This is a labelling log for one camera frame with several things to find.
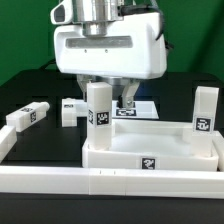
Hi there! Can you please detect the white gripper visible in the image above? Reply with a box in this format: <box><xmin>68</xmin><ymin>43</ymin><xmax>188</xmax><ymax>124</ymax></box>
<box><xmin>54</xmin><ymin>13</ymin><xmax>167</xmax><ymax>107</ymax></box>

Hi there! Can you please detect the white desk top tray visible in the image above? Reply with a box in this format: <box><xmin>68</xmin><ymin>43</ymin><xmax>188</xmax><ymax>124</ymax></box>
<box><xmin>82</xmin><ymin>119</ymin><xmax>219</xmax><ymax>171</ymax></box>

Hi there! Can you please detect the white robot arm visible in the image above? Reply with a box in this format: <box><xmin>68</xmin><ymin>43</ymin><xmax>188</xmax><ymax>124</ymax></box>
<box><xmin>50</xmin><ymin>0</ymin><xmax>173</xmax><ymax>108</ymax></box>

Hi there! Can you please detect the fiducial marker sheet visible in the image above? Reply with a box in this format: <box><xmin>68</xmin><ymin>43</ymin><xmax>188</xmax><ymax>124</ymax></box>
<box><xmin>112</xmin><ymin>100</ymin><xmax>159</xmax><ymax>119</ymax></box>

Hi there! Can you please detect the white U-shaped fence frame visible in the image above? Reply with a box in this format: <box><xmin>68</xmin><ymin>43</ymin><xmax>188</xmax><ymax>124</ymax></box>
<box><xmin>0</xmin><ymin>126</ymin><xmax>224</xmax><ymax>199</ymax></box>

